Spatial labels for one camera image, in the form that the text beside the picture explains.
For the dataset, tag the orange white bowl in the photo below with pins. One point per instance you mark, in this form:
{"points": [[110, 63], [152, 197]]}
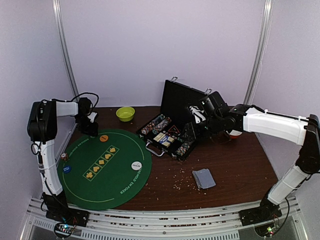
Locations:
{"points": [[233, 134]]}

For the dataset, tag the left aluminium post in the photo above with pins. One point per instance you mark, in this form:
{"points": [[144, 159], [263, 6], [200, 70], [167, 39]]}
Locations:
{"points": [[56, 4]]}

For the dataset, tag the poker chip row right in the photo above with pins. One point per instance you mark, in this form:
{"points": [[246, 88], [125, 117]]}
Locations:
{"points": [[186, 145]]}

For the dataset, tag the lime green bowl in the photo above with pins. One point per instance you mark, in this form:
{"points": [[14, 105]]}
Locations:
{"points": [[125, 114]]}

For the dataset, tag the poker chip row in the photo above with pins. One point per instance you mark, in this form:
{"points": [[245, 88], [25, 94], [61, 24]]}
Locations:
{"points": [[149, 127], [160, 126], [186, 145]]}

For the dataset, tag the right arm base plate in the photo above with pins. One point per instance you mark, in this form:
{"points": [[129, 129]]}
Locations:
{"points": [[257, 215]]}

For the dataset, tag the right aluminium post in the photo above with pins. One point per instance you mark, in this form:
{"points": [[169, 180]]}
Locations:
{"points": [[260, 50]]}

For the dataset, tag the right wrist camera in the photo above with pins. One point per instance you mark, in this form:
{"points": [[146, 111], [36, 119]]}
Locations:
{"points": [[214, 103]]}

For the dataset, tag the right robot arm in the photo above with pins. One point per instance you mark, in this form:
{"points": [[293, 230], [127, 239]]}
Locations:
{"points": [[301, 131]]}

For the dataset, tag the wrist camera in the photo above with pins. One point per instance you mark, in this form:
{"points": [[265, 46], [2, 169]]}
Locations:
{"points": [[214, 103], [84, 106]]}

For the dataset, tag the black poker chip case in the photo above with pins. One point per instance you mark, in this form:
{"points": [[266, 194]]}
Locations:
{"points": [[176, 100]]}

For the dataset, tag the orange big blind button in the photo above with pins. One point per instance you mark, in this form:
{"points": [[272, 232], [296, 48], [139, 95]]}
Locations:
{"points": [[104, 138]]}

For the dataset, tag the aluminium post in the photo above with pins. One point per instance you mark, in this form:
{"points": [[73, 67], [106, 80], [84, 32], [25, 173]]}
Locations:
{"points": [[260, 50], [56, 4]]}

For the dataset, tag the black red triangle token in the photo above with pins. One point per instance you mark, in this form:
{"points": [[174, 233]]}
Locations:
{"points": [[173, 130]]}

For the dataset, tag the white dealer button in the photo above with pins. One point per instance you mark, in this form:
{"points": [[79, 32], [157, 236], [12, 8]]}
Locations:
{"points": [[136, 165]]}

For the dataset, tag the green round poker mat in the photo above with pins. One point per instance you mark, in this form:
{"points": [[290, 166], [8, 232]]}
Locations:
{"points": [[101, 175]]}

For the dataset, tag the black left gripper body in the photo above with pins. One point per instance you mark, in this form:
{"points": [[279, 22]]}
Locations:
{"points": [[85, 126]]}

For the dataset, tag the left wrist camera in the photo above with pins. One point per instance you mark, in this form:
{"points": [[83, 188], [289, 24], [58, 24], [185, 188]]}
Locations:
{"points": [[84, 106]]}

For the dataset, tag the grey playing card deck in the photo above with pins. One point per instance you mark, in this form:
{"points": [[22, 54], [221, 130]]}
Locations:
{"points": [[203, 178]]}

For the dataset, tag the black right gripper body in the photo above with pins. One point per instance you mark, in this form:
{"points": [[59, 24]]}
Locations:
{"points": [[194, 125]]}

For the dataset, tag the poker chip row far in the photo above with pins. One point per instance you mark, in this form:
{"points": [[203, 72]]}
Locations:
{"points": [[149, 127]]}

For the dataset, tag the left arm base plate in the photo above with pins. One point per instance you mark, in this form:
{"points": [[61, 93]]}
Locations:
{"points": [[73, 217]]}

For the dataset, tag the blue boxed card deck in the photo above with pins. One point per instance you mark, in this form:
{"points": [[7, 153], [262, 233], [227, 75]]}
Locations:
{"points": [[164, 139]]}

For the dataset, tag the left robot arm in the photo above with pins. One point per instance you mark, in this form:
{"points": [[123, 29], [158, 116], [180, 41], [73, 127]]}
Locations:
{"points": [[42, 128]]}

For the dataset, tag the blue small blind button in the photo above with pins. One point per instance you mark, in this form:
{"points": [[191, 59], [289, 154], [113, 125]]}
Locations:
{"points": [[67, 169]]}

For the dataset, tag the small poker chip stack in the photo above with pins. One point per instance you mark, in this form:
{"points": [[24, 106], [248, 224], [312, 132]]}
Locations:
{"points": [[64, 157]]}

